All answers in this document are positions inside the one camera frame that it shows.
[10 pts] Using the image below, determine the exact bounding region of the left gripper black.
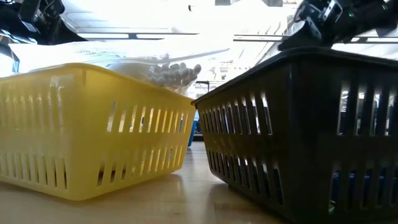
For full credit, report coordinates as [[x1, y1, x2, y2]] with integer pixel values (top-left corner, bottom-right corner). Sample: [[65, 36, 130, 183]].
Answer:
[[18, 0, 88, 45]]

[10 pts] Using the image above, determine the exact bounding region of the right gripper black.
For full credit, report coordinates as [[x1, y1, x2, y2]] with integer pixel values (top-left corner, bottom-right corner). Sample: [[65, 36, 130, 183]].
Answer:
[[278, 0, 355, 50]]

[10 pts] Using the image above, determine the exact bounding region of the black plastic basket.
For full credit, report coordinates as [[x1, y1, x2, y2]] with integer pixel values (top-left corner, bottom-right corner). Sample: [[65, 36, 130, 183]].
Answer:
[[191, 46, 398, 224]]

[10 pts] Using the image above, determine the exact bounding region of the cotton swabs clear bag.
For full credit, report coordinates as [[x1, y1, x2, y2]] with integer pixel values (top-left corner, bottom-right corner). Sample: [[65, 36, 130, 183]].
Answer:
[[107, 61, 203, 96]]

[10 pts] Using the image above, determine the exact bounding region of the yellow plastic basket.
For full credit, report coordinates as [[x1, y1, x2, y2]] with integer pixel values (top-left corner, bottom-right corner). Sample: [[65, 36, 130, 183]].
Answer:
[[0, 62, 197, 202]]

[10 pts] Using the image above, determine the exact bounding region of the blue plastic basket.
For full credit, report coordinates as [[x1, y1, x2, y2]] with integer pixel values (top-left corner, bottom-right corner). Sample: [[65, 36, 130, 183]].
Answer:
[[187, 119, 200, 147]]

